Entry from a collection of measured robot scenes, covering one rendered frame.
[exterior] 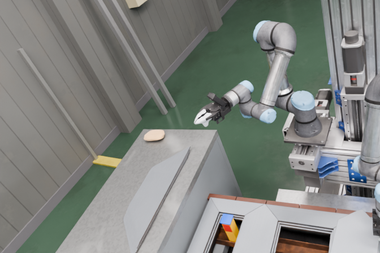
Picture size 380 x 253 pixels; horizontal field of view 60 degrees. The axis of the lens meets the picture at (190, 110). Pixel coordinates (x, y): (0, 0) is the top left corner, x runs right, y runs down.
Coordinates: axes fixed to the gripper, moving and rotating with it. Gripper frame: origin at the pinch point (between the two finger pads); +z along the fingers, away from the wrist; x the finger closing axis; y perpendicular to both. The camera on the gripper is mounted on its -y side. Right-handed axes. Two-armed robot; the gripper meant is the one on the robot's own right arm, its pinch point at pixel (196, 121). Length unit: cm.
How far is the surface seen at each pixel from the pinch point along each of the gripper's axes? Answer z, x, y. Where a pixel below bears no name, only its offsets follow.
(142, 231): 49, -2, 38
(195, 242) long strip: 31, -14, 59
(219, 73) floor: -170, 235, 180
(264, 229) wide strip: 1, -36, 56
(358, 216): -34, -65, 52
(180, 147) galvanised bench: 0, 36, 46
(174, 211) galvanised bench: 31, -3, 40
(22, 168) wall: 108, 212, 113
